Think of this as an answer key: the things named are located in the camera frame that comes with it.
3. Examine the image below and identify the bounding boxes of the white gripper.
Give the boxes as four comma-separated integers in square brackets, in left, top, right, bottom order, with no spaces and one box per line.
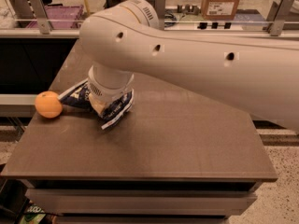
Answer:
[88,66,134,116]

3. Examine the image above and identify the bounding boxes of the blue chip bag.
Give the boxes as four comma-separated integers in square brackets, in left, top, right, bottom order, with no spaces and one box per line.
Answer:
[58,79,134,130]

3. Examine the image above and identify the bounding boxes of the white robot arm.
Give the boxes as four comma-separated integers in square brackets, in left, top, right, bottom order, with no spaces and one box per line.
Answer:
[79,0,299,131]

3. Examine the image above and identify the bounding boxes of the orange fruit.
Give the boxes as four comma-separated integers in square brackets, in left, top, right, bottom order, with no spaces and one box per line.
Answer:
[35,91,63,119]

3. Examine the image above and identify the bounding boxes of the purple plastic crate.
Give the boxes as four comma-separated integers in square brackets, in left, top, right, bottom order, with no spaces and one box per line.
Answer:
[26,4,85,30]

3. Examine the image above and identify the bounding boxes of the grey table drawer unit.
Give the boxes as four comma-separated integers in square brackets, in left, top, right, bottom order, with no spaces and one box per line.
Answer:
[26,188,257,219]

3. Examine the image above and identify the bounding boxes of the green snack package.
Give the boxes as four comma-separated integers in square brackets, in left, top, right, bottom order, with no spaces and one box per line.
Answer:
[19,204,46,224]

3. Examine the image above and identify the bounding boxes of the cardboard box with label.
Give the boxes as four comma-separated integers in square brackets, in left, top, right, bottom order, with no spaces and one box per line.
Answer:
[201,0,240,20]

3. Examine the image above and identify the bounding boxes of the metal railing bracket left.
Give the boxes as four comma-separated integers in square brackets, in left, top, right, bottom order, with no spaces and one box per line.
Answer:
[29,0,51,35]

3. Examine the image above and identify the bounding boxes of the metal railing bracket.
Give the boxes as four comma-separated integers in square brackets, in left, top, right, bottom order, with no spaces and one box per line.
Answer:
[29,0,51,35]
[155,0,165,30]
[266,0,299,36]

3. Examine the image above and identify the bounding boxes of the metal railing bracket middle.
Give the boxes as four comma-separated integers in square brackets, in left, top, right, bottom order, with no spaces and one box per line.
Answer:
[155,0,165,30]

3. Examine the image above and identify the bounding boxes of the metal railing bracket right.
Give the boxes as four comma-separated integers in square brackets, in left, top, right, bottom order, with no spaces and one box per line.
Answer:
[266,0,299,36]

